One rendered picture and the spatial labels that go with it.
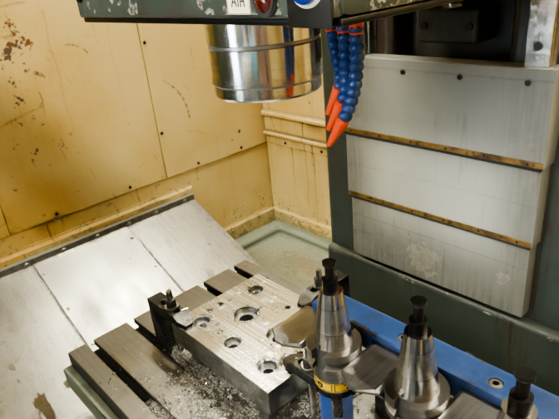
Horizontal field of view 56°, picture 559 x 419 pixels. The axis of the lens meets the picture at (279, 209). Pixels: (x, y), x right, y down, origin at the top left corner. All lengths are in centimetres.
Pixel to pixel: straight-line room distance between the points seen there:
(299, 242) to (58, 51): 112
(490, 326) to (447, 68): 58
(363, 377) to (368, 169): 77
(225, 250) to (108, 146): 51
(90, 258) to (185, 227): 34
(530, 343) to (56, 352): 118
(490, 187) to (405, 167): 20
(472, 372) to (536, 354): 71
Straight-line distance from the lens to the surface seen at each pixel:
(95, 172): 179
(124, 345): 123
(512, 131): 107
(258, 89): 71
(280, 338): 64
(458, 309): 133
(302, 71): 72
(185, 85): 191
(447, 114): 112
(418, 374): 54
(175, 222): 191
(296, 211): 218
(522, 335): 128
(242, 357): 98
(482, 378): 58
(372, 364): 60
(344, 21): 41
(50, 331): 164
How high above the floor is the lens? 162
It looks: 25 degrees down
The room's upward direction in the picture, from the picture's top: 6 degrees counter-clockwise
